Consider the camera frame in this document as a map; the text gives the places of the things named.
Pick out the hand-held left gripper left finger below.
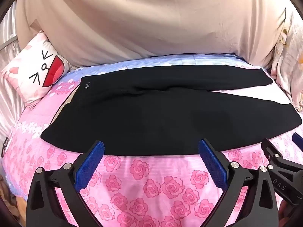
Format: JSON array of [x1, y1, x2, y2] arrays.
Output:
[[26, 141, 105, 227]]

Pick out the metal rail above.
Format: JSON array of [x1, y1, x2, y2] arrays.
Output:
[[0, 35, 18, 51]]

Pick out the beige cloth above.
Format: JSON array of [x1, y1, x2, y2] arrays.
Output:
[[15, 0, 288, 69]]

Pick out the pink rose print bedsheet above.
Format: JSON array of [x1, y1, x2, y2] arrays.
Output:
[[0, 53, 303, 227]]

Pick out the small black device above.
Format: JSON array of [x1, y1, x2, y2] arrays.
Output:
[[1, 138, 10, 158]]

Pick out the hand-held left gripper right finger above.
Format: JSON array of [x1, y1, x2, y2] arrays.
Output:
[[198, 139, 278, 227]]

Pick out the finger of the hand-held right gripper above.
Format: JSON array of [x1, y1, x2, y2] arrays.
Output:
[[292, 133, 303, 147], [262, 138, 284, 169]]

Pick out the cat face pillow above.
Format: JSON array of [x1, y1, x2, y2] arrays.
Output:
[[1, 31, 71, 109]]

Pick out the white satin cloth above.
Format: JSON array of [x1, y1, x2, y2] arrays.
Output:
[[0, 5, 26, 147]]

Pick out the beige floral blanket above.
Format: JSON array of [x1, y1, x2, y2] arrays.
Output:
[[267, 5, 303, 113]]

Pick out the black pants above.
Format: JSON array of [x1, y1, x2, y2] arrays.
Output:
[[40, 65, 303, 156]]

